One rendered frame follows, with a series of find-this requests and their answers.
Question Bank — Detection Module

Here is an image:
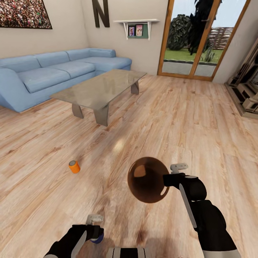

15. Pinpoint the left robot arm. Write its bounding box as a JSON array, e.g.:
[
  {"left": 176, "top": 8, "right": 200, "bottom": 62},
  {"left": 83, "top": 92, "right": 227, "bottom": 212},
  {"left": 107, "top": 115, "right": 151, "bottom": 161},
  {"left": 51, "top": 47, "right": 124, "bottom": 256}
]
[{"left": 43, "top": 214, "right": 104, "bottom": 258}]

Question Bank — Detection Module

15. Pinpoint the can of soda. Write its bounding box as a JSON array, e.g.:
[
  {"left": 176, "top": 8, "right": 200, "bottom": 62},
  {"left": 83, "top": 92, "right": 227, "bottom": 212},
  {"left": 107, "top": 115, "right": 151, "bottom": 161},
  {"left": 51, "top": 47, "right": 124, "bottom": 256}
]
[
  {"left": 69, "top": 160, "right": 80, "bottom": 174},
  {"left": 90, "top": 232, "right": 104, "bottom": 243}
]

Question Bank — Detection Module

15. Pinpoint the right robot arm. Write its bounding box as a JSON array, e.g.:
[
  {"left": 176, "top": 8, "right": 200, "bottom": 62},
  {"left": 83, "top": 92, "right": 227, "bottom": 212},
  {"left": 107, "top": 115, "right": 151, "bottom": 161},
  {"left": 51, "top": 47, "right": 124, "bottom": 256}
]
[{"left": 163, "top": 163, "right": 242, "bottom": 258}]

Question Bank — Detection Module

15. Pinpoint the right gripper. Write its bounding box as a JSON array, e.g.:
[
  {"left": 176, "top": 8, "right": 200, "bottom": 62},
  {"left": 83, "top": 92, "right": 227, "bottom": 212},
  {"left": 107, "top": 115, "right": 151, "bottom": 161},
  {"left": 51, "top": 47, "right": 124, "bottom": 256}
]
[{"left": 163, "top": 173, "right": 185, "bottom": 188}]

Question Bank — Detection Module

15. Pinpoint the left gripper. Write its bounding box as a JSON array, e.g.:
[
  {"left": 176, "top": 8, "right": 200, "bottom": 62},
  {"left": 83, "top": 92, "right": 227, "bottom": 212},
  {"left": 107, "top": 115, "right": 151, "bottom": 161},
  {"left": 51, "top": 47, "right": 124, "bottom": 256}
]
[{"left": 85, "top": 225, "right": 104, "bottom": 241}]

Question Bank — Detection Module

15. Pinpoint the trash can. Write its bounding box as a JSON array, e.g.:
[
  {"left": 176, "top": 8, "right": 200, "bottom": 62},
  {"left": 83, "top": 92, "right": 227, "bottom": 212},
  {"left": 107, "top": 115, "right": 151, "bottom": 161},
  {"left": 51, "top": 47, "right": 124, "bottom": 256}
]
[{"left": 127, "top": 157, "right": 170, "bottom": 204}]

